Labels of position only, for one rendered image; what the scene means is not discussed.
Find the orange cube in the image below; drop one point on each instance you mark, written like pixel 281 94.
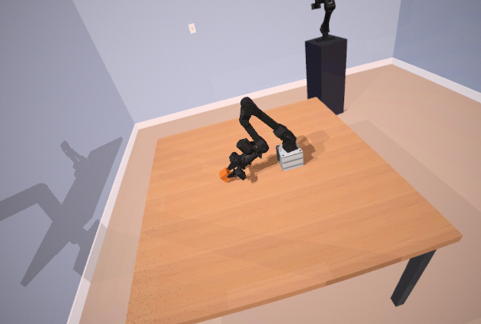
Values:
pixel 224 173

